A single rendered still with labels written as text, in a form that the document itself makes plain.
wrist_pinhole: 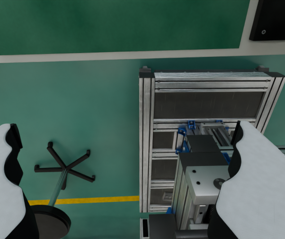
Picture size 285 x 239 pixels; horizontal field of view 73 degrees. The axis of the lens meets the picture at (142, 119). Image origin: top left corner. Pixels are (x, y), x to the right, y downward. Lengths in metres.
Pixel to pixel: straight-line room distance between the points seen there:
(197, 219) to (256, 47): 0.46
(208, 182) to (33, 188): 1.92
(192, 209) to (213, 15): 0.47
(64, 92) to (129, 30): 1.02
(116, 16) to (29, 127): 1.35
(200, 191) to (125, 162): 1.33
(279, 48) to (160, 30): 0.32
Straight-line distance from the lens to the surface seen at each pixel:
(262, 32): 0.58
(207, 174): 0.52
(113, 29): 0.51
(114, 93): 1.38
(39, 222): 1.49
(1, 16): 0.59
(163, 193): 1.75
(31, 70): 1.48
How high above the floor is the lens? 1.26
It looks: 58 degrees down
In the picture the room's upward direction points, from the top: 176 degrees clockwise
